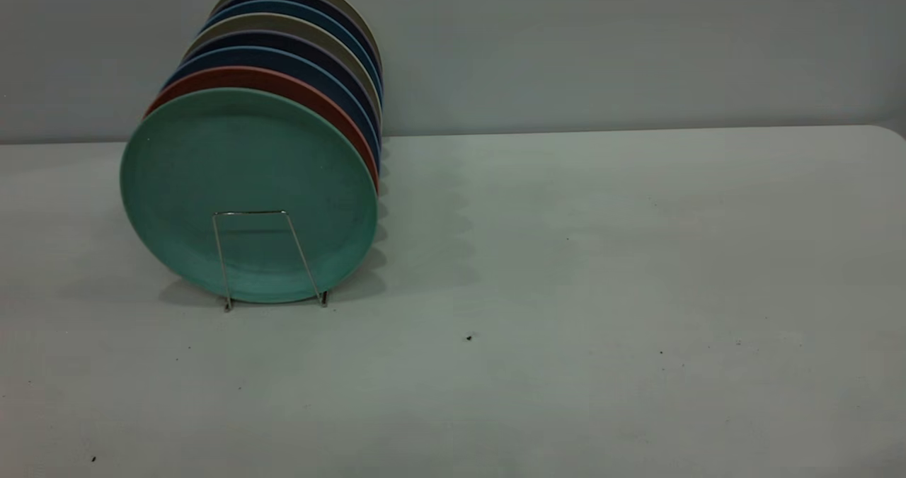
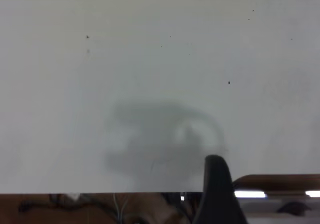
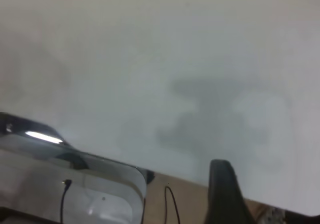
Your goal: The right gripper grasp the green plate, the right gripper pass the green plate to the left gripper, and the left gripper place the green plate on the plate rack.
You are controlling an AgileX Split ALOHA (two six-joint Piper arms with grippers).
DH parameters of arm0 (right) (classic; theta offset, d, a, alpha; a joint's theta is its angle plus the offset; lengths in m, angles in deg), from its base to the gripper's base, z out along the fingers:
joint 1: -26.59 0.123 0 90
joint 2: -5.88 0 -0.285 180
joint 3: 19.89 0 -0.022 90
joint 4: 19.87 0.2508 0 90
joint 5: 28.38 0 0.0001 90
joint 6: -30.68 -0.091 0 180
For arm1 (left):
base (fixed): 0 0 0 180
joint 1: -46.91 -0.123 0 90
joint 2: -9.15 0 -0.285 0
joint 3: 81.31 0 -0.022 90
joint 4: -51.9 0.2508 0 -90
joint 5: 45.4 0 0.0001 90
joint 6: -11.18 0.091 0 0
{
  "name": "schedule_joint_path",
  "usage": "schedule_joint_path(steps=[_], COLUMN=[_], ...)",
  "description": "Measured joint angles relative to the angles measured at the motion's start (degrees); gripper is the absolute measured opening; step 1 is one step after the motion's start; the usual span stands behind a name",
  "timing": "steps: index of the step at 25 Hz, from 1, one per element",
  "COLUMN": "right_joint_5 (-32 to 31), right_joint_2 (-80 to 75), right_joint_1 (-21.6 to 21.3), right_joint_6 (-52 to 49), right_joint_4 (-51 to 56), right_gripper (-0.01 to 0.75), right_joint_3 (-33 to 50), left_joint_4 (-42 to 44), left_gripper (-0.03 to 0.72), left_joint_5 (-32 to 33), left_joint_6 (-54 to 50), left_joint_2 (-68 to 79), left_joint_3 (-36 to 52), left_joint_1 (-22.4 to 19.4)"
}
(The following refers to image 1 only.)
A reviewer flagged green round plate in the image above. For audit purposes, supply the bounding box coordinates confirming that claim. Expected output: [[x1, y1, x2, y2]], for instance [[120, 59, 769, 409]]
[[119, 87, 379, 305]]

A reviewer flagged pink round plate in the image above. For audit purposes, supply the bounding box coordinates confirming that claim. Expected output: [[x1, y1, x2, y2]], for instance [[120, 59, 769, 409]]
[[144, 66, 381, 197]]

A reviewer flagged navy plate light blue rim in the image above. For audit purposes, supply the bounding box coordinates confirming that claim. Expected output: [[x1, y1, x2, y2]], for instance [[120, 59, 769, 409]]
[[164, 45, 382, 176]]

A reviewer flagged blue round plate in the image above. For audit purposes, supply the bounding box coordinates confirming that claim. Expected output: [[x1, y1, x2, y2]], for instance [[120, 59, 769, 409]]
[[202, 0, 384, 105]]

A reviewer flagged metal wire plate rack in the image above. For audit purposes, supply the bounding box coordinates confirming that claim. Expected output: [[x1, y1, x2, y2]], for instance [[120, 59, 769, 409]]
[[212, 210, 331, 313]]

